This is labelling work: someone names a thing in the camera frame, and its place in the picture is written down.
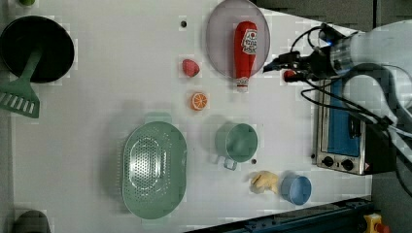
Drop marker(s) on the red plush ketchup bottle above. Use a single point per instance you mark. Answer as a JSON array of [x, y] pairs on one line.
[[245, 52]]

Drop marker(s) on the light red toy strawberry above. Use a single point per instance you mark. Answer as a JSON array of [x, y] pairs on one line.
[[190, 67]]

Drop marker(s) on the toy orange slice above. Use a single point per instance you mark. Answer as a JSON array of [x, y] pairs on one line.
[[198, 101]]

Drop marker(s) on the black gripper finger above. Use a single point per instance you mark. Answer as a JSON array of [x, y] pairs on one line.
[[273, 66]]

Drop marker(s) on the blue bowl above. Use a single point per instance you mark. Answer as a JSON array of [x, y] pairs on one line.
[[296, 189]]

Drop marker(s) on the grey round plate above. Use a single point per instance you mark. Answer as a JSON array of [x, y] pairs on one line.
[[220, 33]]

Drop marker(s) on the silver toaster oven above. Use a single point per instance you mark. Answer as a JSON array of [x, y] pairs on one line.
[[346, 144]]

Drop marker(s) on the blue aluminium frame rail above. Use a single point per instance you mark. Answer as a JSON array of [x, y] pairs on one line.
[[338, 217]]

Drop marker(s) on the green metal cup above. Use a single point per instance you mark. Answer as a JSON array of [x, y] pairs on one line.
[[236, 143]]

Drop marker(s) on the dark red toy strawberry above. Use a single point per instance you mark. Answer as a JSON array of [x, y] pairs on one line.
[[289, 76]]

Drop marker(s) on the green toy at corner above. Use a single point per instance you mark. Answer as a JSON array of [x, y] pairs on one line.
[[27, 2]]

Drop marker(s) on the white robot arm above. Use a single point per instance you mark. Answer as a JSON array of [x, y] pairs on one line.
[[382, 54]]

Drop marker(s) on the green oval colander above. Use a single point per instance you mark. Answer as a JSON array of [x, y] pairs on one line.
[[154, 179]]

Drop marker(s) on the green slotted spatula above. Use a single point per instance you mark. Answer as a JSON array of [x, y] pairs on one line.
[[18, 96]]

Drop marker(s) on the grey object at corner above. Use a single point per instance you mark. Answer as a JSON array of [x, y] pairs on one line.
[[32, 222]]

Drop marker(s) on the yellow red emergency button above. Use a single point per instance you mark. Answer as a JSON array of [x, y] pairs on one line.
[[374, 224]]

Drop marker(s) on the toy yellow chicken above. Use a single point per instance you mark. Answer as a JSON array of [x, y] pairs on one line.
[[265, 180]]

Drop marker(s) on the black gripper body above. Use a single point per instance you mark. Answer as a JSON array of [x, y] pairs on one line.
[[314, 67]]

